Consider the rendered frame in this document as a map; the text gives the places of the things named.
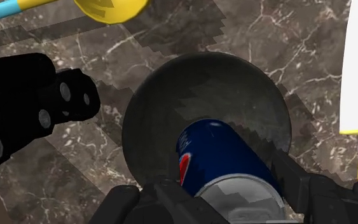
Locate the yellow spoon blue handle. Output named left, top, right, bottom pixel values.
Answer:
left=0, top=0, right=151, bottom=25

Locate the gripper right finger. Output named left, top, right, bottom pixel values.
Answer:
left=271, top=148, right=358, bottom=224

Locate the dark grey bowl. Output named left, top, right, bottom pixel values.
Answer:
left=121, top=52, right=293, bottom=190

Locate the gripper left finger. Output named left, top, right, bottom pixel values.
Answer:
left=0, top=52, right=229, bottom=224

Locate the blue soda can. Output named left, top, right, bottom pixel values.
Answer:
left=175, top=118, right=287, bottom=224

